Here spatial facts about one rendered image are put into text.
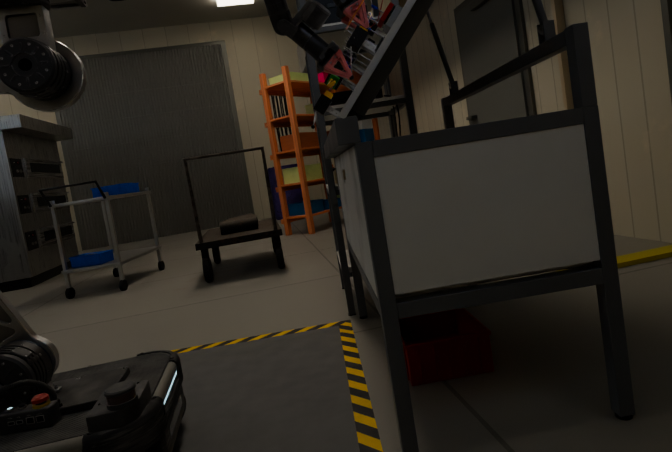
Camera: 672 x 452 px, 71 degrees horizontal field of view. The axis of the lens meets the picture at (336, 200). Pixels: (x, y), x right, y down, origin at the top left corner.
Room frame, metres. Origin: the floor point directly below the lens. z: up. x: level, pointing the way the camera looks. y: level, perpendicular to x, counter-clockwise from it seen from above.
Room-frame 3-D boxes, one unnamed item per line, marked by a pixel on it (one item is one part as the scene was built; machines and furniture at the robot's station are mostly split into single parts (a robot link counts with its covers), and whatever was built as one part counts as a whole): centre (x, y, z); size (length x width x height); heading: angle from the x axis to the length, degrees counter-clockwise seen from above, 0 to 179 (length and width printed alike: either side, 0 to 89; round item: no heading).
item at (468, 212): (1.73, -0.35, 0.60); 1.17 x 0.58 x 0.40; 2
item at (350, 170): (1.45, -0.06, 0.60); 0.55 x 0.03 x 0.39; 2
